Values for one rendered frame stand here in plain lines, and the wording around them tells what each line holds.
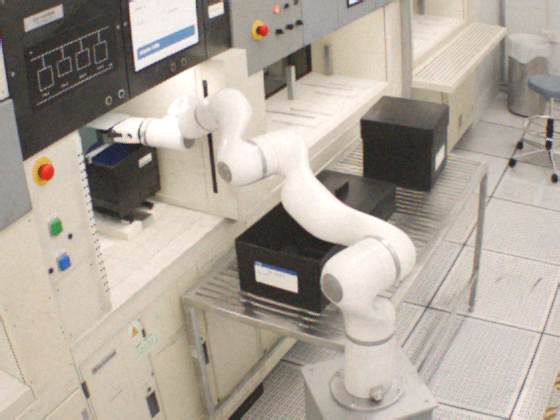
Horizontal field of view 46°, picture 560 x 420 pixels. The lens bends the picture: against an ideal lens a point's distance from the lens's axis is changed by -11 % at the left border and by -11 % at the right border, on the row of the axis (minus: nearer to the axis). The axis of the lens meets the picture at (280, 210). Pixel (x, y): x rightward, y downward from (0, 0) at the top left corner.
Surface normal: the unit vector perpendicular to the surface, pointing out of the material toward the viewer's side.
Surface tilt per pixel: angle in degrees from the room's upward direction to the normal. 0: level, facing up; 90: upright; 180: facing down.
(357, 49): 90
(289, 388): 0
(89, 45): 90
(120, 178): 91
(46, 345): 90
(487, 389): 0
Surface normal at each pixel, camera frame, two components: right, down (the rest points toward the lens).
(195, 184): -0.49, 0.44
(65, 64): 0.87, 0.19
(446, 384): -0.06, -0.88
